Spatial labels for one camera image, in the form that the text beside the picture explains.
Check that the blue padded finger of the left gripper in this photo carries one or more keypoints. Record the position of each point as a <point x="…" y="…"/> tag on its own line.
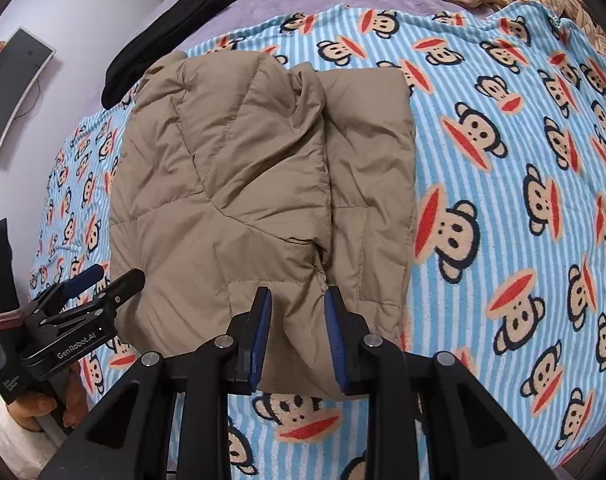
<point x="74" y="287"/>

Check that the black folded garment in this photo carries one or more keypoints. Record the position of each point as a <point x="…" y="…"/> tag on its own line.
<point x="161" y="37"/>

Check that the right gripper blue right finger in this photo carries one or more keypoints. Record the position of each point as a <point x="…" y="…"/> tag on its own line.
<point x="353" y="365"/>

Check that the beige puffer jacket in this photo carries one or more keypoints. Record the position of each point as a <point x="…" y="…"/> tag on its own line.
<point x="237" y="172"/>

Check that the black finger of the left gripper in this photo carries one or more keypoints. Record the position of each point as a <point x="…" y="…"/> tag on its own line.
<point x="119" y="292"/>

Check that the white framed wall monitor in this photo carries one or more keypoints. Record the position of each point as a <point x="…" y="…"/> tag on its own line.
<point x="22" y="59"/>

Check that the person's left hand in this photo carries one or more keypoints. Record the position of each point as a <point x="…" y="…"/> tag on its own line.
<point x="29" y="406"/>

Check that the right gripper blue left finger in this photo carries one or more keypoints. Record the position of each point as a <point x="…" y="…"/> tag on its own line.
<point x="250" y="331"/>

